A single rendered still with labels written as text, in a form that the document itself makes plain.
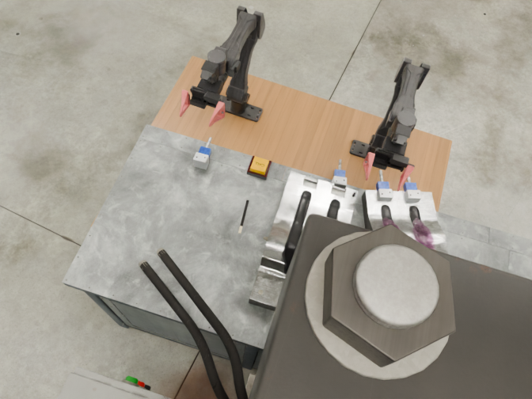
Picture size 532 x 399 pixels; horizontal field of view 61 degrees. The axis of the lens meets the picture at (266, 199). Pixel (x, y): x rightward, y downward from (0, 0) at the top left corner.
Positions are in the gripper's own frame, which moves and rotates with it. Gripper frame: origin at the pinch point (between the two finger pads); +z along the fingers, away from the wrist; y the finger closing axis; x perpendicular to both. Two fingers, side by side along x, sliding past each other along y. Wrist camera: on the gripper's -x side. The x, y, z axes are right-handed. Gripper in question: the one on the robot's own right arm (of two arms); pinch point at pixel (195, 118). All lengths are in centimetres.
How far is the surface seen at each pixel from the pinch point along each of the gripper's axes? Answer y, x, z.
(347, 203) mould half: 54, 31, -6
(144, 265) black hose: -4, 36, 39
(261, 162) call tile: 18.8, 36.5, -14.2
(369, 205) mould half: 63, 35, -11
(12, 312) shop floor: -79, 119, 65
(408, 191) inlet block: 75, 32, -21
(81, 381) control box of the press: 14, -28, 77
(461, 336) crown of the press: 56, -81, 63
